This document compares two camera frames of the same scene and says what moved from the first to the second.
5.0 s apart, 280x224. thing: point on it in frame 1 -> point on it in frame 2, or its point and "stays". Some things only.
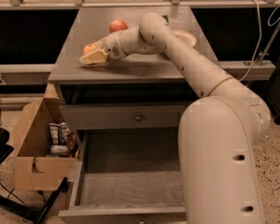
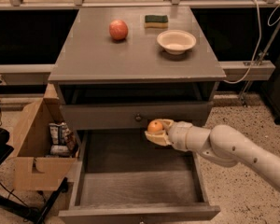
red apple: (118, 25) stays
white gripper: (112, 46) -> (178, 134)
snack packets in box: (63, 142) stays
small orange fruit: (89, 48) -> (155, 126)
